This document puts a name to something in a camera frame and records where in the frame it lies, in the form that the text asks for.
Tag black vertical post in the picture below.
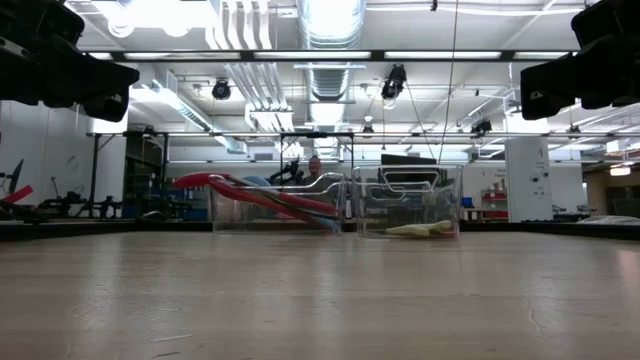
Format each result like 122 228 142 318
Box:
88 133 102 219

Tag white pillar with signs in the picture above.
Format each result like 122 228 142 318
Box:
504 137 554 223

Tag red silicone spoon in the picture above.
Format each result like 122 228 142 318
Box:
209 179 326 227

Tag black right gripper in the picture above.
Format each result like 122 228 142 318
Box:
519 39 640 121

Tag clear plastic bin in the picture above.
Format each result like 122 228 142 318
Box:
349 163 464 241
208 172 347 236

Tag dark shelving unit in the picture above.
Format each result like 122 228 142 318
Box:
123 135 170 217

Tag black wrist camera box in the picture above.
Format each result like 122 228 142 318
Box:
0 0 86 49
571 0 640 49

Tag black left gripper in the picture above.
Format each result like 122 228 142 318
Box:
0 40 141 123

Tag black blade shaped part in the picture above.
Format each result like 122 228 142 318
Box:
6 158 25 197

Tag black background equipment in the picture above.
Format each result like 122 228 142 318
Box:
37 189 124 220

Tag pale green handled utensil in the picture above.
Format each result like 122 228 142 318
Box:
423 219 455 235

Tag blue crates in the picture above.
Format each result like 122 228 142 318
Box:
167 187 211 222

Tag red lever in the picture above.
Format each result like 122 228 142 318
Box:
0 184 37 207

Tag black overhead frame bar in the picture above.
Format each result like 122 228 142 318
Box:
82 48 581 64

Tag person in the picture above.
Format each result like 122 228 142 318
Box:
304 155 346 192

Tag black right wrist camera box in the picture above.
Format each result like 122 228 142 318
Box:
571 0 640 49

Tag black background monitor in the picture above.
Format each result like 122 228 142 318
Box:
379 153 439 167

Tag red parts shelf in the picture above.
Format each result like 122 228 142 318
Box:
479 188 509 222

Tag yellow handled knife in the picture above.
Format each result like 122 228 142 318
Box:
383 223 433 239

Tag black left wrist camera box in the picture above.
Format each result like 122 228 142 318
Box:
0 0 86 49

